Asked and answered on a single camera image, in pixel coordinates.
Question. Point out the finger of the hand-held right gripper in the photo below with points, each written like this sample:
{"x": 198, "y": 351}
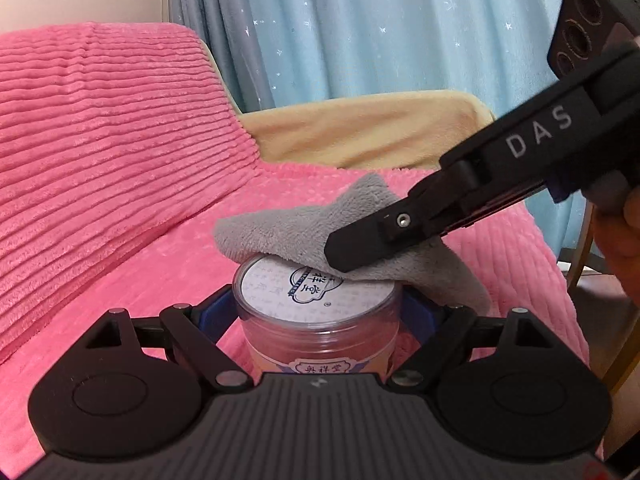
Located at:
{"x": 370, "y": 242}

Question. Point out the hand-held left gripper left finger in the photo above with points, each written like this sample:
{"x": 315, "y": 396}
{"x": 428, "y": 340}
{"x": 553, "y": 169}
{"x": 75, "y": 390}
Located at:
{"x": 215, "y": 312}

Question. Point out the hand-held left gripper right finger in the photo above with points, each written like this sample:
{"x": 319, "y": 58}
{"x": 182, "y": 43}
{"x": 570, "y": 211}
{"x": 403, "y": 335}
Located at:
{"x": 420, "y": 317}

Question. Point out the grey cleaning cloth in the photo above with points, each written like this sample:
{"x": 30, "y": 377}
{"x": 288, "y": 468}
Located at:
{"x": 285, "y": 232}

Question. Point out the clear plastic jar container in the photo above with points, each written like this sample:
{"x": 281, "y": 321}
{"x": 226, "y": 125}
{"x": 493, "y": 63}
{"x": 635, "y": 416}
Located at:
{"x": 315, "y": 330}

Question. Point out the person's right hand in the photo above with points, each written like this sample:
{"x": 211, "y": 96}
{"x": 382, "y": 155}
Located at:
{"x": 622, "y": 245}

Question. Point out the beige sofa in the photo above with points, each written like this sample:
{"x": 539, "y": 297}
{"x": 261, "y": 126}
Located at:
{"x": 360, "y": 130}

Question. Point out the pink ribbed blanket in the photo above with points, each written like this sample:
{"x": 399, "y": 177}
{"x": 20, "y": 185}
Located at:
{"x": 100, "y": 185}

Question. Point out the blue star-print curtain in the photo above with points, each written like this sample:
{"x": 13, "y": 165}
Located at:
{"x": 375, "y": 25}

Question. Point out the wooden chair frame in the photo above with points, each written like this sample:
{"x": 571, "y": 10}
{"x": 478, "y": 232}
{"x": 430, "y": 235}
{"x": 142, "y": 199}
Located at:
{"x": 622, "y": 355}

